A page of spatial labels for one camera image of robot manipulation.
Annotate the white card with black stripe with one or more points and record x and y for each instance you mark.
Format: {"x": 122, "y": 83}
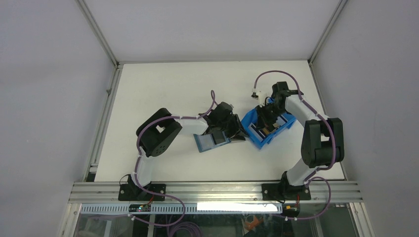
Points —
{"x": 209, "y": 142}

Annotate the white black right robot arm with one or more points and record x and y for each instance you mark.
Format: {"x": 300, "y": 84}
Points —
{"x": 322, "y": 141}

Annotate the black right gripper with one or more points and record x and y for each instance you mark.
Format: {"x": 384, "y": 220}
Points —
{"x": 263, "y": 122}

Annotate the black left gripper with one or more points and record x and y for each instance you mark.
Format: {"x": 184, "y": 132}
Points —
{"x": 237, "y": 132}

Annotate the teal leather card holder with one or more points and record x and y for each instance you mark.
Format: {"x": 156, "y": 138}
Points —
{"x": 211, "y": 140}

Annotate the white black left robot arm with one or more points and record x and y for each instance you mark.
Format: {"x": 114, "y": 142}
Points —
{"x": 155, "y": 136}

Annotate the aluminium front mounting rail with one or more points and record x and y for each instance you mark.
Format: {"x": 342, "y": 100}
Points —
{"x": 194, "y": 192}

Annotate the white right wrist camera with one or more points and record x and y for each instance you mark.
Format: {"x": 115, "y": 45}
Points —
{"x": 261, "y": 96}

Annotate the white slotted cable duct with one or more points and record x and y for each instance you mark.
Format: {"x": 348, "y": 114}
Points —
{"x": 194, "y": 208}

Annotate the blue plastic bin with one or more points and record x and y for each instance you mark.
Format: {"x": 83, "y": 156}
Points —
{"x": 284, "y": 121}

